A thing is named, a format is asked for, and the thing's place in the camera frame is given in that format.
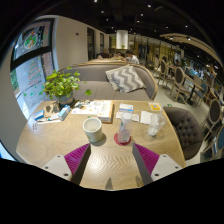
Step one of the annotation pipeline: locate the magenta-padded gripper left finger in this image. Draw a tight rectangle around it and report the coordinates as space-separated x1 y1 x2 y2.
41 143 92 186

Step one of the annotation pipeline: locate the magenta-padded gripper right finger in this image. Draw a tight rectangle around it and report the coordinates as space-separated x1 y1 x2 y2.
131 143 184 187

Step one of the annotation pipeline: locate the clear plastic water bottle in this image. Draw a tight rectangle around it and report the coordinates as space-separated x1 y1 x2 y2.
117 112 133 144

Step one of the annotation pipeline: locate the white mug with green band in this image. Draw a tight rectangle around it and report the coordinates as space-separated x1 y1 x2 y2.
82 116 104 144

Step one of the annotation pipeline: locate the clear plastic cup with straw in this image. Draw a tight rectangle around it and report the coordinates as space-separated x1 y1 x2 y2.
146 105 167 137

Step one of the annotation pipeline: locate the flat round red coaster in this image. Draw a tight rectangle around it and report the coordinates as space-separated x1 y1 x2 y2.
113 132 132 147

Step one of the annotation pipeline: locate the white paper napkin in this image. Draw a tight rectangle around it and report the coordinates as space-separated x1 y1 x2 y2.
139 110 154 126

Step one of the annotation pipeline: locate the dark tufted armchair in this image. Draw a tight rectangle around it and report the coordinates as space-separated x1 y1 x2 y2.
163 105 204 161

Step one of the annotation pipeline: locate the light blue tissue pack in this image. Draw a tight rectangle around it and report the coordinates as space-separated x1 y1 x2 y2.
58 104 72 121

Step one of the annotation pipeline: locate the yellow printed card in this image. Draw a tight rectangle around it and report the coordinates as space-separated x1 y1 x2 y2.
148 102 163 113

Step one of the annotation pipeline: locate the small white blue tissue pack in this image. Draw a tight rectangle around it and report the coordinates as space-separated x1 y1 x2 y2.
118 103 134 114

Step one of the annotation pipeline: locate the thick white orange book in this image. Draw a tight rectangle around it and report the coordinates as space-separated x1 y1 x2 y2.
94 99 115 124

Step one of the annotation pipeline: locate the small blue card box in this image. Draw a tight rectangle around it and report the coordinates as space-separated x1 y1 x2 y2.
34 109 45 122

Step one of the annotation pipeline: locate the grey curved sofa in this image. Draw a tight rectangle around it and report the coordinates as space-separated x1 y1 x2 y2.
58 59 159 102

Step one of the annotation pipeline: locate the green potted plant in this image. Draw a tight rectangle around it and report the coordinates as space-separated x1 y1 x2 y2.
43 67 93 108

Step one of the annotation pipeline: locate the grey white chevron pillow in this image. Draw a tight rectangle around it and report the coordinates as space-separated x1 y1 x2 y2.
105 64 147 94

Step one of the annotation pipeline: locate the group of wooden chairs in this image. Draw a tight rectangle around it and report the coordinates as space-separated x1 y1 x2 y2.
154 57 224 158

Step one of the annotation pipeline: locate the person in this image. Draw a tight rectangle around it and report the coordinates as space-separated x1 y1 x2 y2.
114 51 125 61
124 49 140 65

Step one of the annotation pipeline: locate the round food window poster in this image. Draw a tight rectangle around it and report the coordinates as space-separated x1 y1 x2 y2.
23 30 40 50

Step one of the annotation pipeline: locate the group of ceiling lights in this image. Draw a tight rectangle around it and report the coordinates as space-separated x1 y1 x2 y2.
91 0 201 44

